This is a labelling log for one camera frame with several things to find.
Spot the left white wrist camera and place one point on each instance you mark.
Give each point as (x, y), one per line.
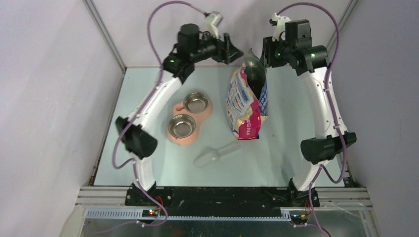
(212, 21)

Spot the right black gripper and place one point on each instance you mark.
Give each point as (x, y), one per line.
(267, 59)

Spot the pink double bowl feeder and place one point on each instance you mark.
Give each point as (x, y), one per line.
(199, 119)

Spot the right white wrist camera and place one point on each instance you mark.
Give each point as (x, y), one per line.
(278, 22)

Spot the controller board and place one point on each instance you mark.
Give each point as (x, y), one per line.
(299, 220)
(150, 213)

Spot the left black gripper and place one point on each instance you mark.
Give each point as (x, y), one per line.
(224, 51)

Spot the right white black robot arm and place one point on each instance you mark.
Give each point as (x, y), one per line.
(291, 44)

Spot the left corner aluminium post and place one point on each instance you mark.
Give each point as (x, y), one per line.
(104, 32)

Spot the left controller board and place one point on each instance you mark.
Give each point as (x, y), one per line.
(150, 213)

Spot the far steel bowl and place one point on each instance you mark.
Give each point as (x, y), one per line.
(196, 102)

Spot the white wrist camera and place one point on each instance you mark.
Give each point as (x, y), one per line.
(212, 21)
(278, 22)

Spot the clear plastic scoop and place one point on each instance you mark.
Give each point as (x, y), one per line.
(211, 155)

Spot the near steel bowl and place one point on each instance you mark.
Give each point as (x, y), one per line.
(181, 126)

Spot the right controller board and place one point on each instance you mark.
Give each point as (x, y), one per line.
(299, 220)

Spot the steel bowl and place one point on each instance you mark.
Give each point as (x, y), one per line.
(181, 126)
(196, 102)

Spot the right corner aluminium post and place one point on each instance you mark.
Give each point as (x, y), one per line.
(344, 18)

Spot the pink pet food bag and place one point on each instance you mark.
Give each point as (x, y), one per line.
(247, 99)

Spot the corner aluminium post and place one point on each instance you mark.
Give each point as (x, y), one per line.
(344, 18)
(104, 32)

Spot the aluminium front frame rail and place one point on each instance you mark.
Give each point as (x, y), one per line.
(109, 202)

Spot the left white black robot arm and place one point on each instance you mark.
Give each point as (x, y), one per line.
(135, 143)

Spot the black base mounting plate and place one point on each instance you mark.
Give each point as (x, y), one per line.
(222, 201)

